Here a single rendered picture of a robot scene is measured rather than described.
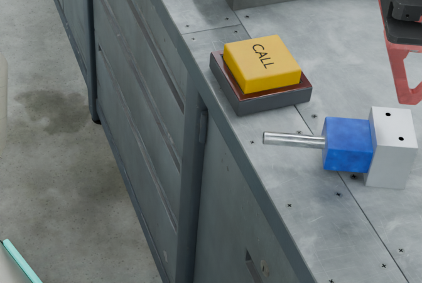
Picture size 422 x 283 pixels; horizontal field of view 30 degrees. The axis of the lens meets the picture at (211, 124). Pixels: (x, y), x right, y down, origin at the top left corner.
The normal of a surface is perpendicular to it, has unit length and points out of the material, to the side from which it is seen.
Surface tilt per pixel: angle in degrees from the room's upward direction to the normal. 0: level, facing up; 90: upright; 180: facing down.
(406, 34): 1
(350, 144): 0
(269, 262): 90
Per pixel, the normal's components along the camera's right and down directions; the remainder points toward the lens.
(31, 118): 0.07, -0.72
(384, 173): -0.05, 0.69
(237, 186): -0.93, 0.20
